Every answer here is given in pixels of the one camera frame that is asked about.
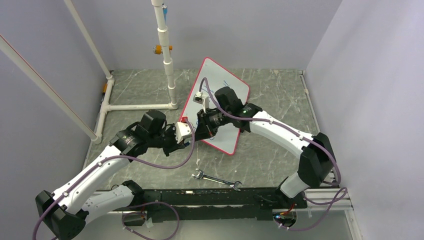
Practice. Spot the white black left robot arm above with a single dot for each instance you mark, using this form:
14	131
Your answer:
68	209

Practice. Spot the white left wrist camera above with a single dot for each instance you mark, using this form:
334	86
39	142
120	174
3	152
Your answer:
183	130

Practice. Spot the white PVC pipe frame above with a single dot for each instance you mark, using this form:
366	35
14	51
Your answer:
163	36

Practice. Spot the diagonal white pipe red stripe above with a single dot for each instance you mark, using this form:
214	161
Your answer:
32	74

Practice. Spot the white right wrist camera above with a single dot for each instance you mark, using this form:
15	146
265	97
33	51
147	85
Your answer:
202	98

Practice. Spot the orange pipe valve fitting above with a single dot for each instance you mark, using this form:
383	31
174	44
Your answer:
158	49

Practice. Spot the aluminium extrusion frame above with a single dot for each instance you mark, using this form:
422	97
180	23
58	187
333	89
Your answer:
340	193

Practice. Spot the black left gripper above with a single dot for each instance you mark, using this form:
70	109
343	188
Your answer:
175	145

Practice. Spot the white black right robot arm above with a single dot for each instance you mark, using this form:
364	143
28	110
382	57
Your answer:
316	157

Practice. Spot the pink-framed whiteboard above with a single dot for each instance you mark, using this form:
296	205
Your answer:
218	77

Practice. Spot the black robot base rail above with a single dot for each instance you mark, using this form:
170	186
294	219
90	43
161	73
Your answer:
258	203

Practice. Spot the silver double open-end wrench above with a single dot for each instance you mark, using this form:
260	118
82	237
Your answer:
200	175

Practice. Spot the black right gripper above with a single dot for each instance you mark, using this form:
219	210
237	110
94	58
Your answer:
204	130

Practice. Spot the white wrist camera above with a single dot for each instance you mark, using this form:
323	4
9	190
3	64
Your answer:
202	98
183	130

